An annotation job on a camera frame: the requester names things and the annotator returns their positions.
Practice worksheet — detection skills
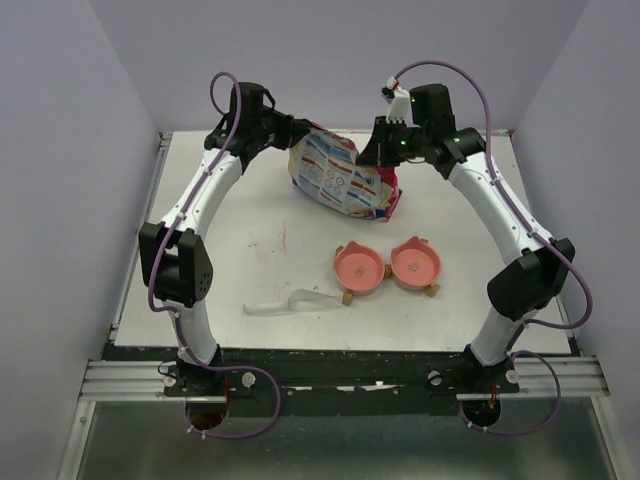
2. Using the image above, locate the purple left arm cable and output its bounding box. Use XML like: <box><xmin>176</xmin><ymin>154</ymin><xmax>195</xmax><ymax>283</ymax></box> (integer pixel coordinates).
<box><xmin>148</xmin><ymin>72</ymin><xmax>282</xmax><ymax>441</ymax></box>

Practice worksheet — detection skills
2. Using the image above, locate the clear plastic scoop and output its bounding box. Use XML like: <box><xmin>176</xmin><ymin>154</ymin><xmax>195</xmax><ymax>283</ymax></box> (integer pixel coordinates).
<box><xmin>243</xmin><ymin>289</ymin><xmax>343</xmax><ymax>317</ymax></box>

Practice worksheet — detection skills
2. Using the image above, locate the pink left pet bowl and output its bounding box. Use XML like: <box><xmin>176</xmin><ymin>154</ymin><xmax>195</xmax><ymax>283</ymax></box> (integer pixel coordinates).
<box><xmin>333</xmin><ymin>241</ymin><xmax>386</xmax><ymax>296</ymax></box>

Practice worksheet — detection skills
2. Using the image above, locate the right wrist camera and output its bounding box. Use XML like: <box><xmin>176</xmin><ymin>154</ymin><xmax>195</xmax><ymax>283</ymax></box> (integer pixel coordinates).
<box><xmin>381</xmin><ymin>76</ymin><xmax>411</xmax><ymax>123</ymax></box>

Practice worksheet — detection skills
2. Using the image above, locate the pink right pet bowl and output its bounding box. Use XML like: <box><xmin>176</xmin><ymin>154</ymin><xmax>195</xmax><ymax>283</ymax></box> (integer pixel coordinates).
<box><xmin>390</xmin><ymin>236</ymin><xmax>442</xmax><ymax>297</ymax></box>

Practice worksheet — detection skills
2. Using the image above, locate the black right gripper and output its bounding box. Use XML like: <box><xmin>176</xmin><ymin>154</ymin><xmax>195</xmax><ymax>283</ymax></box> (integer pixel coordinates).
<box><xmin>354</xmin><ymin>116</ymin><xmax>428</xmax><ymax>169</ymax></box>

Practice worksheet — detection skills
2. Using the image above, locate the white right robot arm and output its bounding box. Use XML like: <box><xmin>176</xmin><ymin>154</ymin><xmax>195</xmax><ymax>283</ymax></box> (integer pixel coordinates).
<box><xmin>356</xmin><ymin>78</ymin><xmax>575</xmax><ymax>392</ymax></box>

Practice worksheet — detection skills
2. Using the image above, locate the pink pet bowl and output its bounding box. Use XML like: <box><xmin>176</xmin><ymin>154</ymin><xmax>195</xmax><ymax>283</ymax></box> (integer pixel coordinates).
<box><xmin>390</xmin><ymin>236</ymin><xmax>442</xmax><ymax>297</ymax></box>
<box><xmin>333</xmin><ymin>241</ymin><xmax>386</xmax><ymax>296</ymax></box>

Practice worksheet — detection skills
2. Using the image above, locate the pet food bag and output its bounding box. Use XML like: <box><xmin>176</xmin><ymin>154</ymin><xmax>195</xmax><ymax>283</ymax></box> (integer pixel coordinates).
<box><xmin>288</xmin><ymin>124</ymin><xmax>402</xmax><ymax>221</ymax></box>

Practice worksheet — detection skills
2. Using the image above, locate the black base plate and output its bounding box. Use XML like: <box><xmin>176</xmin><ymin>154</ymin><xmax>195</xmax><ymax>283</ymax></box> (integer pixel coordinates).
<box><xmin>102</xmin><ymin>349</ymin><xmax>521</xmax><ymax>419</ymax></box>

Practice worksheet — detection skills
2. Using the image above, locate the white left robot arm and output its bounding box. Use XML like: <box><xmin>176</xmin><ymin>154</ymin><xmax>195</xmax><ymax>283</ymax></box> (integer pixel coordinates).
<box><xmin>138</xmin><ymin>82</ymin><xmax>313</xmax><ymax>395</ymax></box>

